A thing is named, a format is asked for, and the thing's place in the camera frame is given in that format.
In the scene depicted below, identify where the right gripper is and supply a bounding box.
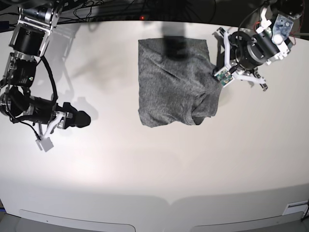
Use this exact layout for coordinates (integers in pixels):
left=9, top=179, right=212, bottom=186
left=49, top=102, right=91, bottom=130

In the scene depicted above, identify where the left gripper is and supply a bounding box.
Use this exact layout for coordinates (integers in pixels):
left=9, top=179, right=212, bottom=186
left=228, top=31, right=259, bottom=76

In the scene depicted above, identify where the grey long-sleeve T-shirt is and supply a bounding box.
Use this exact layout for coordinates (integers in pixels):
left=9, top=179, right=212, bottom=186
left=138, top=36, right=222, bottom=128

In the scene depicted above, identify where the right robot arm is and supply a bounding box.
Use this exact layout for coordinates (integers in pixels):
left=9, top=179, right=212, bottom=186
left=0, top=0, right=91, bottom=130

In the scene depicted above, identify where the power strip with red light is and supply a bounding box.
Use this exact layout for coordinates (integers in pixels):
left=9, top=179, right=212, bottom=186
left=57, top=7, right=184, bottom=24

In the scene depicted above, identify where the white label sticker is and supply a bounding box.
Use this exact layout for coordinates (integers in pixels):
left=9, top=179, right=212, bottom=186
left=282, top=201, right=309, bottom=216

